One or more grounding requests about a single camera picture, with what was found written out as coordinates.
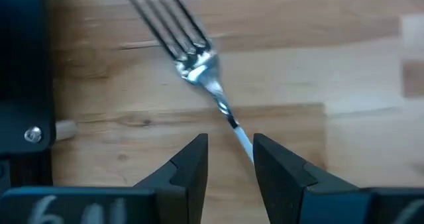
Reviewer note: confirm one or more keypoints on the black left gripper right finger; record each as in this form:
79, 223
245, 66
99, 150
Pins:
281, 184

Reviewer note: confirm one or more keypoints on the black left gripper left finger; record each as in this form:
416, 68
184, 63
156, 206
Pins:
185, 181

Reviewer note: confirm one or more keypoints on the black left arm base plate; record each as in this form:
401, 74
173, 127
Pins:
23, 68

